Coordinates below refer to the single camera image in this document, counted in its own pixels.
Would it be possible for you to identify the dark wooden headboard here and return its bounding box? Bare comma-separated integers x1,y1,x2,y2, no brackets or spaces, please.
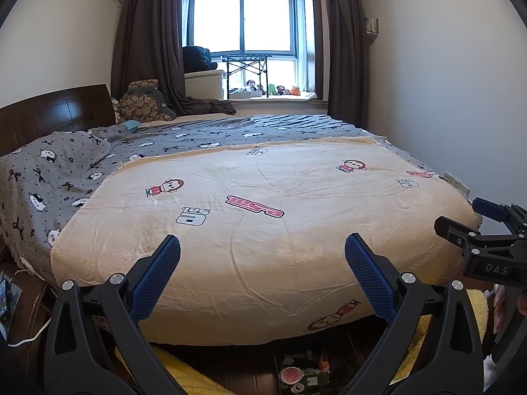
0,83,118,159

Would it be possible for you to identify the window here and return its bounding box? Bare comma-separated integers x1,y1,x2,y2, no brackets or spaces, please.
183,0,319,93

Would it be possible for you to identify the grey printed pillow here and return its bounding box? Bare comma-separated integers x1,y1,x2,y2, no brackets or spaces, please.
0,131,114,256

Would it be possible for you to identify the white cable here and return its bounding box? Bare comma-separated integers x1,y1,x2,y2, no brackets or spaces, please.
7,323,56,347

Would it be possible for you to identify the white wall outlet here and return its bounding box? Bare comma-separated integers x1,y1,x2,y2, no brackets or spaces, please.
444,171,470,194

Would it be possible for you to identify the dark blue cloth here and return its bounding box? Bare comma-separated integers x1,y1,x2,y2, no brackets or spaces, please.
182,45,219,74

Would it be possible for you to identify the yellow fluffy rug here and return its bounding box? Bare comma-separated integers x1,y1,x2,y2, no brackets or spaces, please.
113,290,488,395

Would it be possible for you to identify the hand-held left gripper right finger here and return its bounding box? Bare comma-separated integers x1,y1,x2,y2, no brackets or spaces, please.
344,232,484,395

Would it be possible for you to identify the white storage box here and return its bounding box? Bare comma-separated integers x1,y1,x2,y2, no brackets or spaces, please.
184,70,226,101

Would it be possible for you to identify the brown patterned cushion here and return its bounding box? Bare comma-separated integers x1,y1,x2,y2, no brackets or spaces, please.
117,79,178,124

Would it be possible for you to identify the dark brown cloth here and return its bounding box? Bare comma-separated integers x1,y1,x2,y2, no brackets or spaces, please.
177,96,237,117

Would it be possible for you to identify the green bottle small white label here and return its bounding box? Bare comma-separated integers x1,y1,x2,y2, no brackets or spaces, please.
302,372,331,389

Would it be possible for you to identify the grey printed blanket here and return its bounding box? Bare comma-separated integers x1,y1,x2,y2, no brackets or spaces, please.
0,113,449,293

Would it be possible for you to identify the cream printed blanket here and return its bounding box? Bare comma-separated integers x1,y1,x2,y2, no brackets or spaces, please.
50,136,482,346

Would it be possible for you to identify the dark curtain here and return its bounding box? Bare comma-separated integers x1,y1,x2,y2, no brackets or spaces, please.
110,0,190,110
317,0,369,128

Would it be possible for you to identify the pink round tin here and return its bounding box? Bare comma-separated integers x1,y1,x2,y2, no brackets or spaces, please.
279,366,303,385

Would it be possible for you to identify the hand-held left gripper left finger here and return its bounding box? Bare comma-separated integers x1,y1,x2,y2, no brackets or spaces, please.
43,234,182,395

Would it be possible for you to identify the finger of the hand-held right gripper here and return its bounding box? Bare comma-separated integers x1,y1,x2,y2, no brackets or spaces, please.
433,215,482,256
472,197,527,236

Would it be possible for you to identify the black folding rack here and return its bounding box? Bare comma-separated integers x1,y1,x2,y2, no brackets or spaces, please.
221,53,274,99

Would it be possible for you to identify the dark bin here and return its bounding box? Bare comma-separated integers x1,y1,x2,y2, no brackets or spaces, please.
274,348,336,395

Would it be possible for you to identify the phone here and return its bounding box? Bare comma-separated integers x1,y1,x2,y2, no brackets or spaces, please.
0,272,23,332

